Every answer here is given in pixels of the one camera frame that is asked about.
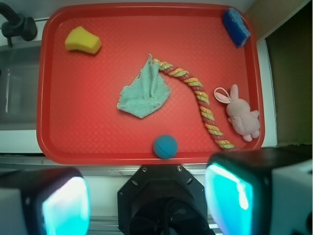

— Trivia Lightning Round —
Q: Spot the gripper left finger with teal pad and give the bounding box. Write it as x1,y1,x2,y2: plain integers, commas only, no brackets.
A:
0,167,91,235

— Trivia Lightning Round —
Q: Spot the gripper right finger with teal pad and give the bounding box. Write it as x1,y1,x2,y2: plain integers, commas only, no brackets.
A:
204,146,313,235

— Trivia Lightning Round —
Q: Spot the blue sponge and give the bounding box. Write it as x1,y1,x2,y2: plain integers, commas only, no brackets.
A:
222,8,251,48

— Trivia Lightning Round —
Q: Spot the yellow sponge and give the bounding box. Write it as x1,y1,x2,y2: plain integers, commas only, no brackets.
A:
65,26,102,54

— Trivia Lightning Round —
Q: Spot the pink plush bunny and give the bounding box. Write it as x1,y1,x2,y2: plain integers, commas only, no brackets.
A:
214,84,260,142

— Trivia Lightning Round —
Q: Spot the blue rubber ball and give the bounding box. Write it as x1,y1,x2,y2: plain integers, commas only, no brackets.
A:
153,135,178,159

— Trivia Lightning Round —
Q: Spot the red plastic tray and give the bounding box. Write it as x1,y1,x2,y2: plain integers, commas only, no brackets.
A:
37,3,265,165

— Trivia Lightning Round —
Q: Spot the grey sink basin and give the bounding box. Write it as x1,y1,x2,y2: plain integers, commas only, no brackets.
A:
0,42,41,131

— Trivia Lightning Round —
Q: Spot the light green cloth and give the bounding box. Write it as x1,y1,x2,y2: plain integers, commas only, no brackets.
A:
117,54,172,119

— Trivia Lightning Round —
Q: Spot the brown cardboard panel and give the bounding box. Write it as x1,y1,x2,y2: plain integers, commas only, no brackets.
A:
247,0,313,144

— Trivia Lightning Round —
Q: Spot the grey sink faucet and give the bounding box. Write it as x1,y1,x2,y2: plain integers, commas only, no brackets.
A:
0,2,38,47

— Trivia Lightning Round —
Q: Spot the multicolour twisted rope toy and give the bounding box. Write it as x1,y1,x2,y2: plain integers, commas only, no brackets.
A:
153,58,236,151

